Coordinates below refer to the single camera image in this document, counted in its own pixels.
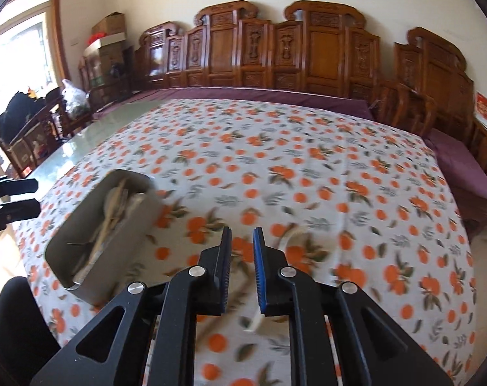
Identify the short purple seat cushion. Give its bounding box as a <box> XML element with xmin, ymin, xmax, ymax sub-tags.
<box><xmin>424</xmin><ymin>128</ymin><xmax>487</xmax><ymax>201</ymax></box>

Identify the black clothes pile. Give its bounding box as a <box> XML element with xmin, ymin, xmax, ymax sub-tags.
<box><xmin>0</xmin><ymin>91</ymin><xmax>48</xmax><ymax>142</ymax></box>

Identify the clear plastic bag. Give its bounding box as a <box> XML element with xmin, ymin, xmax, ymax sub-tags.
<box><xmin>61</xmin><ymin>79</ymin><xmax>90</xmax><ymax>114</ymax></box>

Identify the metal utensil container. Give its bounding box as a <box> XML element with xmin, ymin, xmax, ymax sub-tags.
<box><xmin>44</xmin><ymin>169</ymin><xmax>164</xmax><ymax>307</ymax></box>

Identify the wooden armchair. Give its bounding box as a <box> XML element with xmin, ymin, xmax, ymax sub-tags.
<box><xmin>0</xmin><ymin>100</ymin><xmax>92</xmax><ymax>179</ymax></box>

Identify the orange print tablecloth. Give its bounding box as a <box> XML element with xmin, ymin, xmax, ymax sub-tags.
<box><xmin>13</xmin><ymin>98</ymin><xmax>479</xmax><ymax>386</ymax></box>

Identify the large cardboard box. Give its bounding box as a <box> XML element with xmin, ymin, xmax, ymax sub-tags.
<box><xmin>83</xmin><ymin>34</ymin><xmax>126</xmax><ymax>89</ymax></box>

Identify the dark cloth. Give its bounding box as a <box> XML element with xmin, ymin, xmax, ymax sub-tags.
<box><xmin>0</xmin><ymin>276</ymin><xmax>66</xmax><ymax>386</ymax></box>

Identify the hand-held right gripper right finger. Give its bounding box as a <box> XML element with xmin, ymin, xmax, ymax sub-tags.
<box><xmin>252</xmin><ymin>226</ymin><xmax>455</xmax><ymax>386</ymax></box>

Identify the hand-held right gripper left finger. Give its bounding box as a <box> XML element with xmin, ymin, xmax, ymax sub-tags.
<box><xmin>29</xmin><ymin>226</ymin><xmax>233</xmax><ymax>386</ymax></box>

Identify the window with wooden frame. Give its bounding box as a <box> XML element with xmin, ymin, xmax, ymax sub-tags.
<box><xmin>0</xmin><ymin>0</ymin><xmax>69</xmax><ymax>141</ymax></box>

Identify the wooden chair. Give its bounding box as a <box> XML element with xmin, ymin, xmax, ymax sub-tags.
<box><xmin>371</xmin><ymin>79</ymin><xmax>438</xmax><ymax>138</ymax></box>

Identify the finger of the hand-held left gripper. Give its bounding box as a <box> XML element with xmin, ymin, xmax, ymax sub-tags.
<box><xmin>0</xmin><ymin>177</ymin><xmax>39</xmax><ymax>203</ymax></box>
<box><xmin>0</xmin><ymin>198</ymin><xmax>41</xmax><ymax>247</ymax></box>

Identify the long purple seat cushion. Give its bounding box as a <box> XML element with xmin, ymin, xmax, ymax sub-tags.
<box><xmin>91</xmin><ymin>86</ymin><xmax>375</xmax><ymax>122</ymax></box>

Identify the wooden side table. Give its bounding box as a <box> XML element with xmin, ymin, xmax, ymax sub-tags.
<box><xmin>470</xmin><ymin>116</ymin><xmax>487</xmax><ymax>196</ymax></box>

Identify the brown cardboard box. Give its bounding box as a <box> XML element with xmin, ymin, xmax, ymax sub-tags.
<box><xmin>91</xmin><ymin>12</ymin><xmax>126</xmax><ymax>38</ymax></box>

